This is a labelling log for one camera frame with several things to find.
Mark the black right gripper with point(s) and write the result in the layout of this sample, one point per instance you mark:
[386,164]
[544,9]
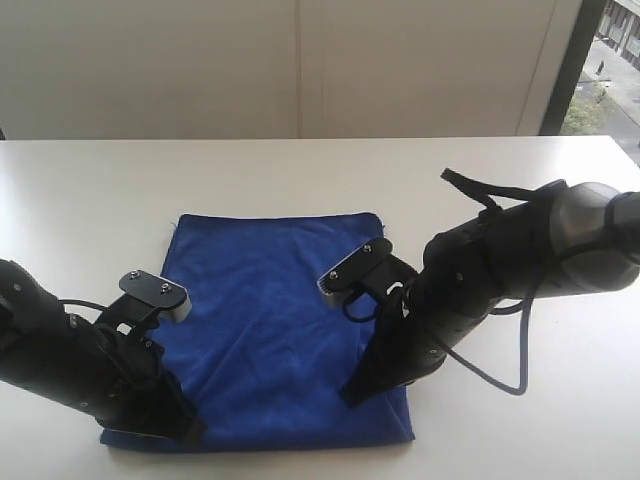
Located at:
[416,327]

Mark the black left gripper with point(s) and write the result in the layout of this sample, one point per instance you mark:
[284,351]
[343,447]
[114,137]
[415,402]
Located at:
[122,383]

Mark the blue towel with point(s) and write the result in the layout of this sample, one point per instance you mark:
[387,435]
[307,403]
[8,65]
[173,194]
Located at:
[261,354]

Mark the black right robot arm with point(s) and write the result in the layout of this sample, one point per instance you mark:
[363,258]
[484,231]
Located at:
[564,241]

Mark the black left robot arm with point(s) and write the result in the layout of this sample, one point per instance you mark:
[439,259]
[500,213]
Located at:
[34,327]

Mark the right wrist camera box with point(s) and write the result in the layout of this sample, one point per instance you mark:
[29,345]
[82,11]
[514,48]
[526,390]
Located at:
[371,269]

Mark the dark window frame post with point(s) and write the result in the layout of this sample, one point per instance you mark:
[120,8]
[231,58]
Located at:
[579,44]

